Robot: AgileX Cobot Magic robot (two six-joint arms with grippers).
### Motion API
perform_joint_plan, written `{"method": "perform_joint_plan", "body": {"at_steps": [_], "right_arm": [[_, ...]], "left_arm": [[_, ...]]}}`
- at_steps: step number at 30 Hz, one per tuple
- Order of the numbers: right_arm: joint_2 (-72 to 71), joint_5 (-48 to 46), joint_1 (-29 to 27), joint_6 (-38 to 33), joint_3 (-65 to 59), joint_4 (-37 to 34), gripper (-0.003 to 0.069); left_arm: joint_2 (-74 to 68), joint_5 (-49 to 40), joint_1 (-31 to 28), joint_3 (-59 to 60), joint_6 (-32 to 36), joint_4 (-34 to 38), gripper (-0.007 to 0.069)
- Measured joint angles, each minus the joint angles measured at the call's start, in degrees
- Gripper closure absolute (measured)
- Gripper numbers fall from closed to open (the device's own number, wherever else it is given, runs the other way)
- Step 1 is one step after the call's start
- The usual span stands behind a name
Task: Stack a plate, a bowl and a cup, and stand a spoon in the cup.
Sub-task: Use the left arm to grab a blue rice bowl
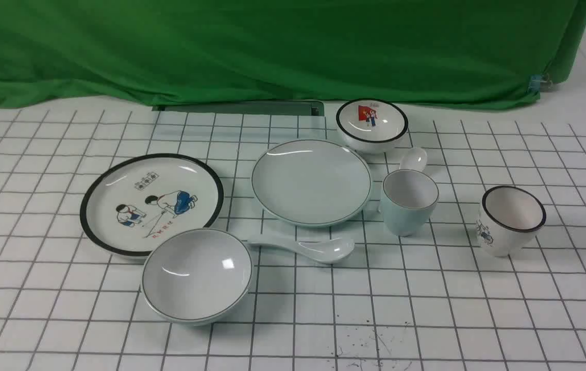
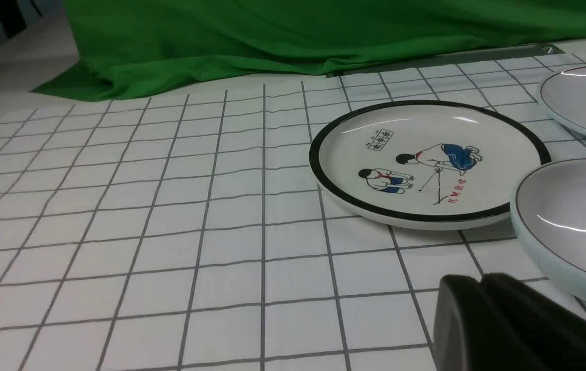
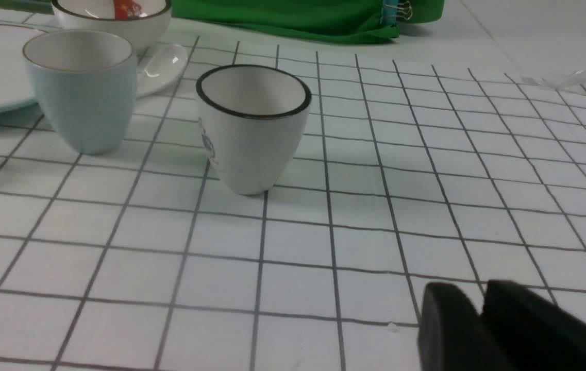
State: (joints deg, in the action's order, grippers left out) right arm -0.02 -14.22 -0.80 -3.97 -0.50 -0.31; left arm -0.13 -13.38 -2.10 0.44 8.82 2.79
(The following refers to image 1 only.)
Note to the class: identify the pale blue bowl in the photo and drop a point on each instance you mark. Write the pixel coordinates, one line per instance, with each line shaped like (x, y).
(197, 276)

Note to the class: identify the plain white ceramic spoon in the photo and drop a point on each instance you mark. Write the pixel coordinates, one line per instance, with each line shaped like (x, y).
(324, 252)

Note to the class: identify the pale blue cup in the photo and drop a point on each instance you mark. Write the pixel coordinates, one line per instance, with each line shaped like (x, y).
(407, 201)

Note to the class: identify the black-rimmed cartoon plate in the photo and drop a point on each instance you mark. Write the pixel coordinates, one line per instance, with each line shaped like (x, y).
(132, 207)

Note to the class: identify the pale blue plate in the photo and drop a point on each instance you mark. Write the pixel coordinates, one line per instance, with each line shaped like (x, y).
(311, 183)

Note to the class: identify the small black-rimmed cartoon bowl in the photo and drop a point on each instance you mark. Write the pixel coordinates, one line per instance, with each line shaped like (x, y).
(371, 126)

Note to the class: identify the white black-rimmed cartoon cup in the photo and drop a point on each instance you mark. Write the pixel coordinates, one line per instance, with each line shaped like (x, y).
(508, 219)

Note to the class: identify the green backdrop cloth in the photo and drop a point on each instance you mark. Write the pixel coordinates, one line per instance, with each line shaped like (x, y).
(458, 54)

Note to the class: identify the blue binder clip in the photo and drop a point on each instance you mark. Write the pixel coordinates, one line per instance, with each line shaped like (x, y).
(540, 83)

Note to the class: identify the white spoon with printed handle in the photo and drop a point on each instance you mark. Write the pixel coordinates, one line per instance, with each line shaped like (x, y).
(413, 159)

